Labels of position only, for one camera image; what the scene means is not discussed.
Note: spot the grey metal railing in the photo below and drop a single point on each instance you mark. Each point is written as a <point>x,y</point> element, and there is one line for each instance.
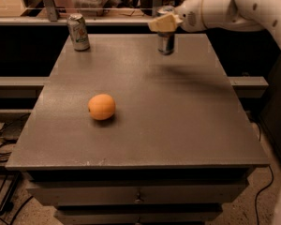
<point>55,12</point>

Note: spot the orange fruit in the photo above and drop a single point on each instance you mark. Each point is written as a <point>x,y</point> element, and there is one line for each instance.
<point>101,107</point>

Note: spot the dark power adapter box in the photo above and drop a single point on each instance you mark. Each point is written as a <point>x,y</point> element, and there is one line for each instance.
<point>11,132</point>

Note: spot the clear plastic container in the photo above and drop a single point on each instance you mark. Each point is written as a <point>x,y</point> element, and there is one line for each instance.
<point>91,8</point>

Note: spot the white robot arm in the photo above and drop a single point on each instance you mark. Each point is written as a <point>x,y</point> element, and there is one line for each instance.
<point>234,15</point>

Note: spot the grey drawer cabinet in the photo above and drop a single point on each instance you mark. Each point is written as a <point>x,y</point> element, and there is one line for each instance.
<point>178,146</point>

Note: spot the white green 7up can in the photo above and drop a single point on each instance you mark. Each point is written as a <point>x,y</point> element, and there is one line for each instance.
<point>78,32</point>

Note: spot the blue silver redbull can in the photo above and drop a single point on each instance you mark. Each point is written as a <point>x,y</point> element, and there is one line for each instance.
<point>165,40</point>

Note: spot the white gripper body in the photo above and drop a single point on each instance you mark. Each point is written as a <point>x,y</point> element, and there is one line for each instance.
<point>190,17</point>

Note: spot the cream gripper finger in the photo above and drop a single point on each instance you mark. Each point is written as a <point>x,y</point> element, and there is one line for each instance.
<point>165,23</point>

